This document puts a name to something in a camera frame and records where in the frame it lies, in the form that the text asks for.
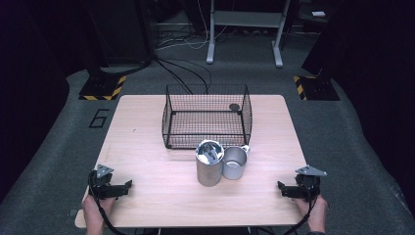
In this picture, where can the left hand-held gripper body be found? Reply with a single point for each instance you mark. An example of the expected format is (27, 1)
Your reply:
(100, 182)

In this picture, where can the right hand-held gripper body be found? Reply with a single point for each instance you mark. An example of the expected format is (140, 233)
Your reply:
(308, 186)

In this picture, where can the person's right hand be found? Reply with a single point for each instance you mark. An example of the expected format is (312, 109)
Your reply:
(318, 210)

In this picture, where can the person's left hand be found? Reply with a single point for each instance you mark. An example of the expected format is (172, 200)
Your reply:
(93, 210)

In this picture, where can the tall metal canister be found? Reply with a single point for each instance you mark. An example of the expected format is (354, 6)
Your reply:
(208, 169)

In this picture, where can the dark round disc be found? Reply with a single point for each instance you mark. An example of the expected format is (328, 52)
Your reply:
(234, 107)

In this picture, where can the dark curtain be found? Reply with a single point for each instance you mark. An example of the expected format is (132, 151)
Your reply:
(29, 81)
(375, 65)

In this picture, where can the black stand column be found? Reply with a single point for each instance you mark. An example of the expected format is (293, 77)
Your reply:
(120, 32)

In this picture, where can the small white box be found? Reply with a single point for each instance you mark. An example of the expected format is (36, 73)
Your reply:
(318, 13)

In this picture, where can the black yellow striped base plate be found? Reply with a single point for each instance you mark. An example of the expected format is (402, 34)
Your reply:
(101, 86)
(316, 88)

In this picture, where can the white metal desk frame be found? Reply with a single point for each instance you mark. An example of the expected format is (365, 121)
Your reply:
(248, 19)

